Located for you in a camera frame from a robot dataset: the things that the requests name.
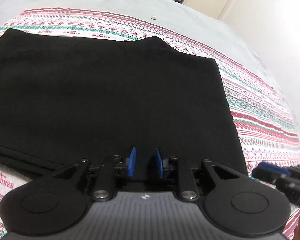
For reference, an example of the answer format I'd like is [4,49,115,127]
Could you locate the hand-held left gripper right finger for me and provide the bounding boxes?
[152,147,243,202]

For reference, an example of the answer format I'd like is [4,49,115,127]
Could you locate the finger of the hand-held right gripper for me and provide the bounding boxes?
[257,162,294,175]
[252,168,282,183]

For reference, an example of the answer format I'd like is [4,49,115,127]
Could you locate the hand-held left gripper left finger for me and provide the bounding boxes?
[52,146,138,203]

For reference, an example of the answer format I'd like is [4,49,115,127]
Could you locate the black pants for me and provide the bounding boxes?
[0,29,248,180]

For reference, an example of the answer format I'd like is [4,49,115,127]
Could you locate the striped printed blanket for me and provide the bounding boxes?
[0,7,300,240]

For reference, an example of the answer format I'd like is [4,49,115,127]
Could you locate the grey bed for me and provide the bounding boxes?
[0,0,300,140]

